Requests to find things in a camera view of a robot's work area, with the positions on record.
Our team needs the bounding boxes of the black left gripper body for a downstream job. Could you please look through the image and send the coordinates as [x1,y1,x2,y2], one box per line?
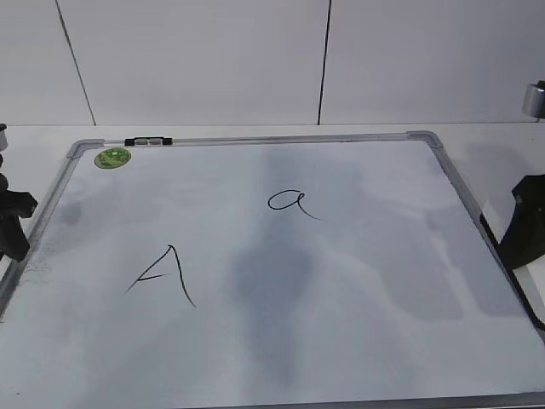
[1,174,37,230]

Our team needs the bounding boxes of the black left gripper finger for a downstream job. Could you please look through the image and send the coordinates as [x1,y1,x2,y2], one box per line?
[1,215,30,261]

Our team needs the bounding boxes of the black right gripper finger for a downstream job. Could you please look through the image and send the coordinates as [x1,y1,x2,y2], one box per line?
[497,175,544,269]

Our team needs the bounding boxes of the white whiteboard eraser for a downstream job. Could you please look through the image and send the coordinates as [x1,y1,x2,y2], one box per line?
[479,213,544,332]

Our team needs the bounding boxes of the round green magnet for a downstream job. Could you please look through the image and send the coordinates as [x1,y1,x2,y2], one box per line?
[94,147,131,170]

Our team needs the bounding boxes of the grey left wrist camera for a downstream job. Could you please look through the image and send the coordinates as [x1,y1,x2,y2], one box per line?
[0,124,8,151]

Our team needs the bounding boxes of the white board with grey frame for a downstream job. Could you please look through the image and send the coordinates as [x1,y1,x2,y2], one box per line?
[1,132,544,408]

